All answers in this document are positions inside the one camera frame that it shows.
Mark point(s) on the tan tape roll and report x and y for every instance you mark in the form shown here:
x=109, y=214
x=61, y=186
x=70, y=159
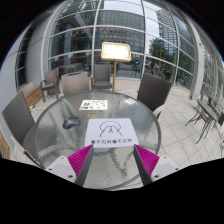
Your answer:
x=88, y=115

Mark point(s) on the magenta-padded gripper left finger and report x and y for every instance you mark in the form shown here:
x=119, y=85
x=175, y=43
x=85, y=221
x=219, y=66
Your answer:
x=78, y=160

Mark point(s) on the laminated picture menu card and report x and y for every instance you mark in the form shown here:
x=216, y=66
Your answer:
x=93, y=105

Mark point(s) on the green metal furniture group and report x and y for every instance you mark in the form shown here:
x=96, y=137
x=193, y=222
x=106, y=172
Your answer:
x=208, y=115

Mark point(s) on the black computer mouse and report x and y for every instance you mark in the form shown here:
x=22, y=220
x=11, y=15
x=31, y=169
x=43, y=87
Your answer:
x=71, y=122

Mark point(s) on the grey wicker chair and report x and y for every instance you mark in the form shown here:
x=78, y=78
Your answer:
x=75, y=84
x=154, y=91
x=51, y=78
x=18, y=118
x=101, y=75

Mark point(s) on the wooden slatted bench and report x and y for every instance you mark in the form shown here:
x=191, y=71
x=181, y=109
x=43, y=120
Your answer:
x=32, y=95

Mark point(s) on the small green object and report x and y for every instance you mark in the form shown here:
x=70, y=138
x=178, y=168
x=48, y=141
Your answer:
x=31, y=107

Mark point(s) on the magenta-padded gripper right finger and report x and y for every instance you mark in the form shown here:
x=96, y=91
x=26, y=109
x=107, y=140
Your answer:
x=148, y=160

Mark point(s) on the golden menu stand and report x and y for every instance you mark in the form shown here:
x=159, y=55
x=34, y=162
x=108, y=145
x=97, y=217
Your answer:
x=116, y=51

